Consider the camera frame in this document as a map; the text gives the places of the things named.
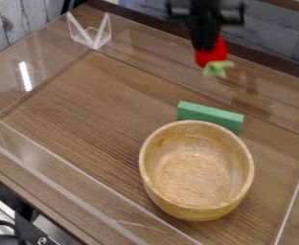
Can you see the black equipment with cable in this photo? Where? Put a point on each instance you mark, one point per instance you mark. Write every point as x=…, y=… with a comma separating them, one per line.
x=19, y=231

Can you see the red plush strawberry fruit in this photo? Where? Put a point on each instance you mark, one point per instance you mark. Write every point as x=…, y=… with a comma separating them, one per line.
x=213, y=61

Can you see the clear acrylic tray enclosure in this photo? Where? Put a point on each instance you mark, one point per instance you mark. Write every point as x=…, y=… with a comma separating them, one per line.
x=78, y=110

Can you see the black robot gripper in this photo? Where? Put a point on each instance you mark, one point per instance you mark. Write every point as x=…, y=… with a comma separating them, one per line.
x=200, y=13

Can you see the green foam block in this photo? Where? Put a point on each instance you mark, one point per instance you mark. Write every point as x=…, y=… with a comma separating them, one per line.
x=193, y=111

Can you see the wooden oval bowl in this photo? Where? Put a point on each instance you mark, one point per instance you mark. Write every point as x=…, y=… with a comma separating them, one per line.
x=197, y=170

